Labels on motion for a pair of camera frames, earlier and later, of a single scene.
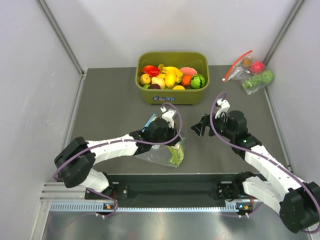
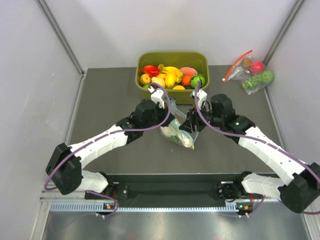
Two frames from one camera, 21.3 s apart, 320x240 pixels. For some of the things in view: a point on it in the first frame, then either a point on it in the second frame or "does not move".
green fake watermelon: (197, 81) does not move
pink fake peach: (188, 71) does not move
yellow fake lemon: (170, 78) does not move
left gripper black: (173, 133) → (164, 112)
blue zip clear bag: (161, 154) → (172, 133)
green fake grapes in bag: (254, 81) does not move
